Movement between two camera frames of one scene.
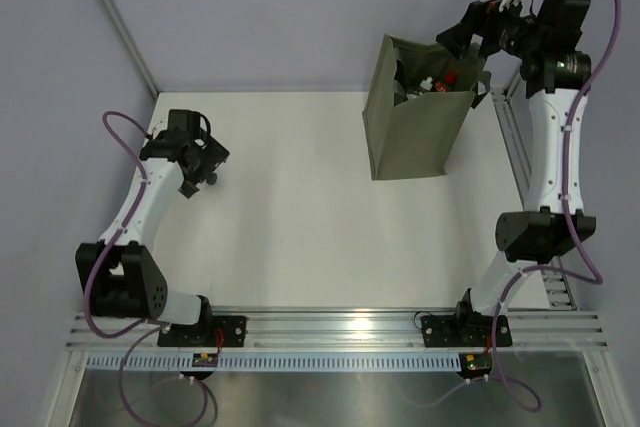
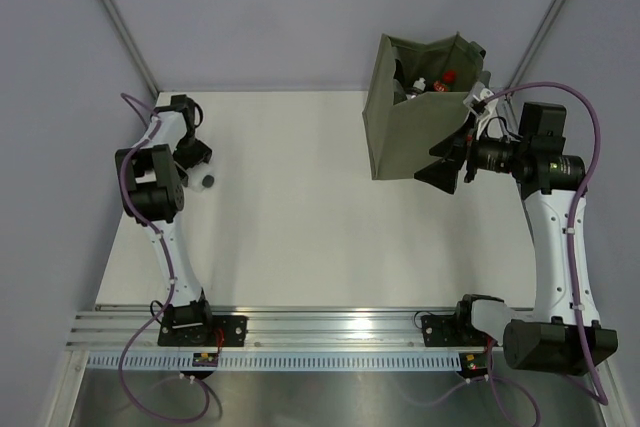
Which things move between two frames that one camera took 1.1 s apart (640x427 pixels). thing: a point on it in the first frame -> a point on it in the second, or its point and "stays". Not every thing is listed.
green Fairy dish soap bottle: [449, 83] stays
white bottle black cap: [211, 179] stays
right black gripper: [479, 19] -> [461, 146]
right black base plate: [464, 331] stays
